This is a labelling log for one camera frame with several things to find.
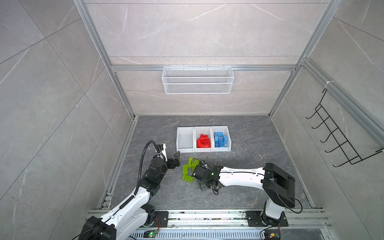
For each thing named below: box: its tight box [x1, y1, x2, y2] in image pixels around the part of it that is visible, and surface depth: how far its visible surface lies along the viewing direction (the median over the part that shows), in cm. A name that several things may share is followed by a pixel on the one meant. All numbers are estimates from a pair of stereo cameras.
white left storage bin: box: [176, 126, 195, 153], surface depth 103 cm
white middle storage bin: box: [194, 126, 214, 153], surface depth 100 cm
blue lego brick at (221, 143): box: [218, 139, 225, 148], surface depth 101 cm
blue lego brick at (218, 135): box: [213, 132, 224, 139], surface depth 109 cm
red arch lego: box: [196, 133, 211, 148], surface depth 102 cm
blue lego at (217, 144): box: [214, 138, 220, 148], surface depth 102 cm
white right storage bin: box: [210, 126, 232, 152], surface depth 100 cm
